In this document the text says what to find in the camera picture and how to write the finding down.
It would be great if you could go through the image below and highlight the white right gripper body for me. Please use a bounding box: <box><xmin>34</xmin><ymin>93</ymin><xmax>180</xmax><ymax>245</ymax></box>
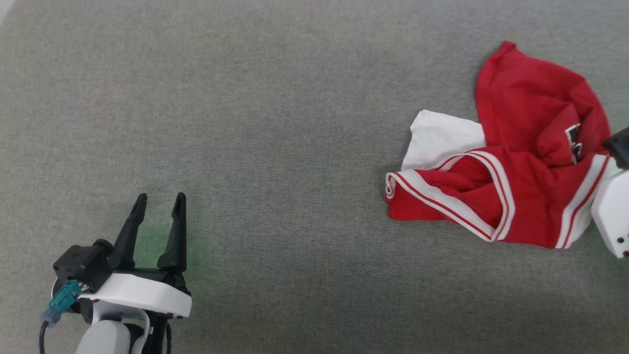
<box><xmin>590</xmin><ymin>169</ymin><xmax>629</xmax><ymax>259</ymax></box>

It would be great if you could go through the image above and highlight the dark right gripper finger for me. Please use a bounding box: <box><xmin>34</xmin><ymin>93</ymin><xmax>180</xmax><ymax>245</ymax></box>
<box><xmin>602</xmin><ymin>126</ymin><xmax>629</xmax><ymax>171</ymax></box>

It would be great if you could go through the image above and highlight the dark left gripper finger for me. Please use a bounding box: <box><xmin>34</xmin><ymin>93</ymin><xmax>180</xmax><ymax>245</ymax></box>
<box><xmin>107</xmin><ymin>193</ymin><xmax>148</xmax><ymax>270</ymax></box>
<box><xmin>157</xmin><ymin>192</ymin><xmax>188</xmax><ymax>274</ymax></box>

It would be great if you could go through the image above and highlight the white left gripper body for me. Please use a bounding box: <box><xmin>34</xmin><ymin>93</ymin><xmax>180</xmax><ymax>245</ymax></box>
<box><xmin>74</xmin><ymin>266</ymin><xmax>193</xmax><ymax>320</ymax></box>

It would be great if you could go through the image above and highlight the red white sports garment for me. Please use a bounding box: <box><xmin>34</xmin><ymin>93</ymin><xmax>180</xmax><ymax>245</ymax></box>
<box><xmin>385</xmin><ymin>41</ymin><xmax>613</xmax><ymax>250</ymax></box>

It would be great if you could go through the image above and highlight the teal cable connector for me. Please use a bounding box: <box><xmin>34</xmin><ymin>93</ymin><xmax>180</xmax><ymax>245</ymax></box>
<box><xmin>40</xmin><ymin>279</ymin><xmax>84</xmax><ymax>326</ymax></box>

